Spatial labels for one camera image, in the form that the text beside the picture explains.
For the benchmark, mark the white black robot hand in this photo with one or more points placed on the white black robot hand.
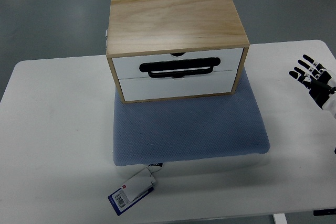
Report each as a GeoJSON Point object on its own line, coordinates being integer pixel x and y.
{"type": "Point", "coordinates": [318, 80]}

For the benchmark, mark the white drawer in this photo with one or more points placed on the white drawer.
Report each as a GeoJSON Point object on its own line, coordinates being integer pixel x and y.
{"type": "Point", "coordinates": [149, 88]}
{"type": "Point", "coordinates": [128, 67]}

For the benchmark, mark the black drawer handle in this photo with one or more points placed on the black drawer handle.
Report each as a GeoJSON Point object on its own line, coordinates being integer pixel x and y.
{"type": "Point", "coordinates": [180, 68]}

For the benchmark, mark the wooden drawer cabinet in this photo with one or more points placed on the wooden drawer cabinet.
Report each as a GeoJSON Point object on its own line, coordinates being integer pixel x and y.
{"type": "Point", "coordinates": [154, 27]}

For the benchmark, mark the blue mesh cushion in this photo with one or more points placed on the blue mesh cushion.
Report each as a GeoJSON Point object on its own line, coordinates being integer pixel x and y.
{"type": "Point", "coordinates": [189, 129]}

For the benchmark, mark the black table controller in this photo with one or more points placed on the black table controller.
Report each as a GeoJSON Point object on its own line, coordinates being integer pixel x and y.
{"type": "Point", "coordinates": [324, 212]}

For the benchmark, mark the white table leg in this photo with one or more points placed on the white table leg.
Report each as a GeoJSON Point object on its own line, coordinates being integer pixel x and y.
{"type": "Point", "coordinates": [279, 219]}

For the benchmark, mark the white blue product tag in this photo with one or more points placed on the white blue product tag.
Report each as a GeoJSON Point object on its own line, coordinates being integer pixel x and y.
{"type": "Point", "coordinates": [132, 191]}

